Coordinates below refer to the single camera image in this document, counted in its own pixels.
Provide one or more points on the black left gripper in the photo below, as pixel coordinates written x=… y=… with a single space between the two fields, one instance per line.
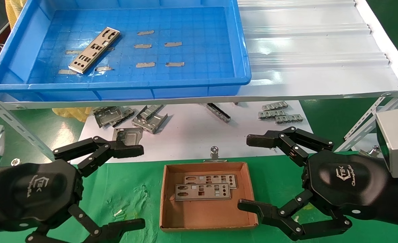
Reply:
x=33 y=192

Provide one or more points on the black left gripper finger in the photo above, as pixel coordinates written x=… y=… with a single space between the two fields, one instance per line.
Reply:
x=128 y=151

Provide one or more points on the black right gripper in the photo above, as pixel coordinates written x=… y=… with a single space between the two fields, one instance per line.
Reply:
x=347 y=179

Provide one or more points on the silver I/O shield plate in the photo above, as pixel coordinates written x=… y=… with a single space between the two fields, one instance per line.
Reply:
x=212 y=197
x=94 y=50
x=219 y=182

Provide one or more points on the brown cardboard box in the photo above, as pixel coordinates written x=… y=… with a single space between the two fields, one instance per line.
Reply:
x=202 y=216

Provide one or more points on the blue plastic tray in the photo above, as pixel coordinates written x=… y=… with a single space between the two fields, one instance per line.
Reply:
x=202 y=33

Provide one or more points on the small white scrap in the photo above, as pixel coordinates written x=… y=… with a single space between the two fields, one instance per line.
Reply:
x=118 y=213

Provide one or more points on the green table cloth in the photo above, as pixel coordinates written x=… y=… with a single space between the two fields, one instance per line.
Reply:
x=135 y=189

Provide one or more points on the small grey connector strip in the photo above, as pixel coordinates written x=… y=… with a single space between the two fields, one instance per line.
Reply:
x=275 y=106
x=271 y=114
x=289 y=119

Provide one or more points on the white flat shelf board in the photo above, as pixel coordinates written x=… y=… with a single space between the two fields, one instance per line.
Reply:
x=192 y=135

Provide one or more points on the long silver metal bar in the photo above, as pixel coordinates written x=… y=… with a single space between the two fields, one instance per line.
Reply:
x=219 y=114

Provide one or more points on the white metal shelf rack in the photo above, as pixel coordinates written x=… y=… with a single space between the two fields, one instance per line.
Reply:
x=303 y=50

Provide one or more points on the grey stamped metal bracket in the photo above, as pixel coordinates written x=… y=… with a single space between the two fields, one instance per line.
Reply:
x=109 y=116
x=128 y=135
x=150 y=121

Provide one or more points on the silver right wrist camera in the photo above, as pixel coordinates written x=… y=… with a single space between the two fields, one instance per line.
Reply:
x=396 y=141

